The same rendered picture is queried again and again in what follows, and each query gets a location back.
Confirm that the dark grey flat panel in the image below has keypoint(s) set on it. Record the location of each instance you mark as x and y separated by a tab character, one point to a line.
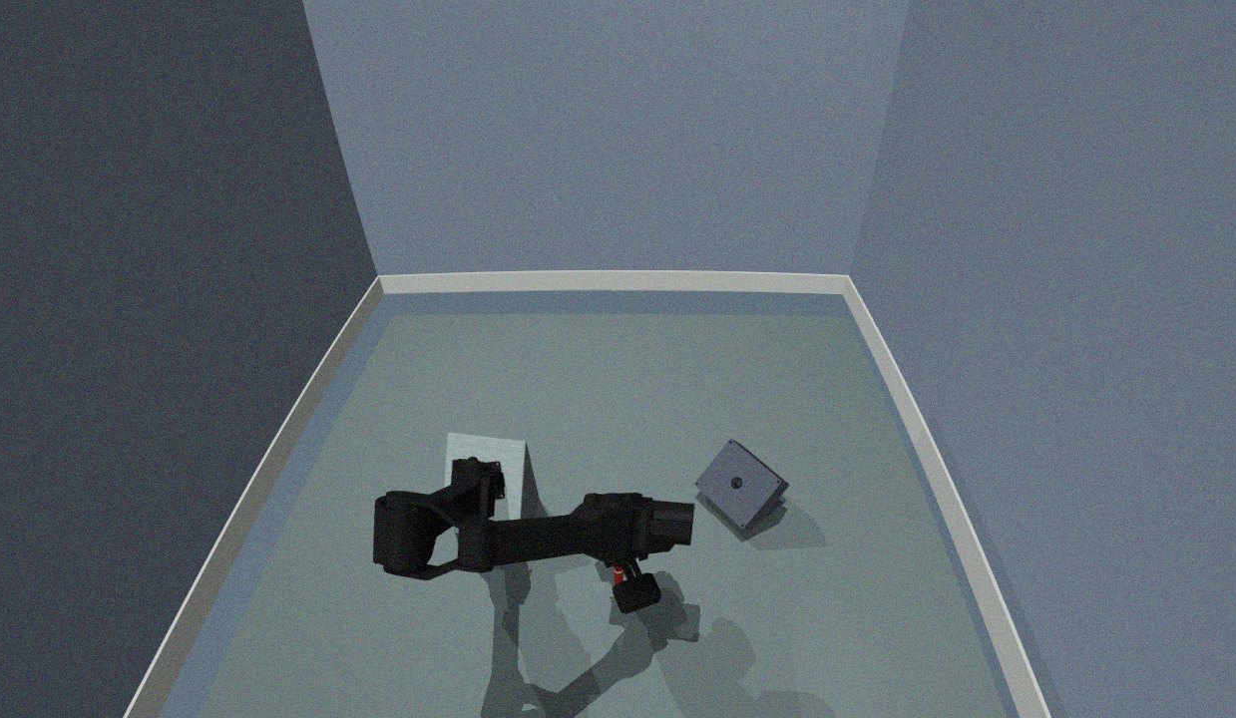
742	486

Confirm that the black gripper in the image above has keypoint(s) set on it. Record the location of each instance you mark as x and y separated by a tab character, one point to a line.
635	592

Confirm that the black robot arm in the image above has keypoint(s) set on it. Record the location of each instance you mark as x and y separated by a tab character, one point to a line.
610	527

